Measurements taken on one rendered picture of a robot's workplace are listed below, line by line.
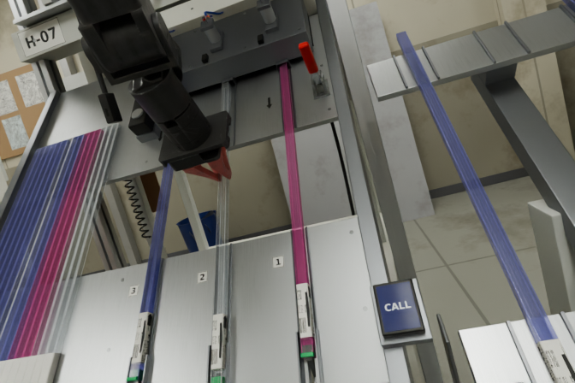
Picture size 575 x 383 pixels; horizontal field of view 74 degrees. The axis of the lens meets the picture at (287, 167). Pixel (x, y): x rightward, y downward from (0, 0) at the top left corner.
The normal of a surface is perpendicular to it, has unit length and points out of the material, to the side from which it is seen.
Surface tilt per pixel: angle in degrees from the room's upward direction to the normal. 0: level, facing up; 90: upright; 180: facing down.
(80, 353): 45
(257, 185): 90
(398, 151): 81
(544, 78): 90
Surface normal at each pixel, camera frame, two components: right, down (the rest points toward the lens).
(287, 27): -0.33, -0.55
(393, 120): -0.16, 0.00
